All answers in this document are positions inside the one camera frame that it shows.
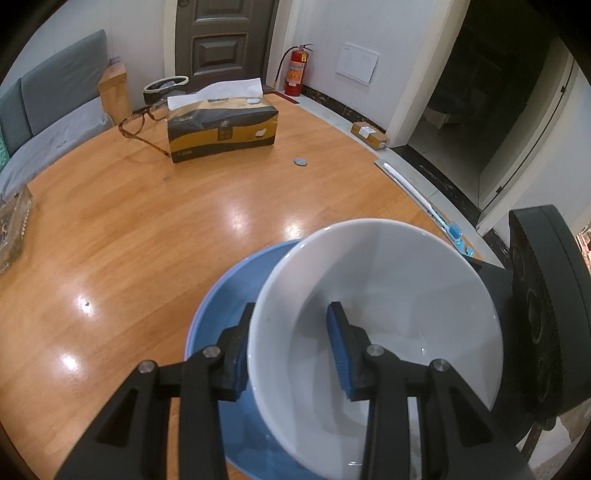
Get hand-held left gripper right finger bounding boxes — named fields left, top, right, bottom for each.
left=325, top=301, right=536, bottom=480

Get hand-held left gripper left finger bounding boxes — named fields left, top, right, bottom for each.
left=54, top=302, right=256, bottom=480

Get blue plate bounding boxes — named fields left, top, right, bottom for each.
left=184, top=239, right=324, bottom=480

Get small white bowl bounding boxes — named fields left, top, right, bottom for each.
left=247, top=219, right=505, bottom=480

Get packaged blue toothbrush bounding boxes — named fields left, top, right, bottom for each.
left=374, top=158, right=476, bottom=258

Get black chair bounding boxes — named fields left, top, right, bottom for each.
left=468, top=205, right=591, bottom=464

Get small cardboard box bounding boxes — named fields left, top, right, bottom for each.
left=351, top=122, right=391, bottom=151

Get black and gold tissue box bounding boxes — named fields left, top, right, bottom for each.
left=166, top=78, right=281, bottom=164

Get tortoiseshell eyeglasses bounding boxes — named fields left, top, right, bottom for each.
left=119, top=104, right=171, bottom=158

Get glass ashtray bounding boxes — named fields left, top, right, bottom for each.
left=0, top=184, right=34, bottom=275

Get red fire extinguisher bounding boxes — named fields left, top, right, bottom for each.
left=276, top=44, right=314, bottom=97

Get round white rimmed container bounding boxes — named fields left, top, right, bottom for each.
left=143, top=75, right=190, bottom=106

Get white paper notice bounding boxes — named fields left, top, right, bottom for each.
left=335, top=42, right=379, bottom=85

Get wooden side table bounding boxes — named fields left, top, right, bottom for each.
left=98, top=62, right=132, bottom=125

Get dark panelled door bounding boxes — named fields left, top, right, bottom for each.
left=175, top=0, right=278, bottom=90

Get grey sofa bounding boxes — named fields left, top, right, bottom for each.
left=0, top=29, right=114, bottom=204

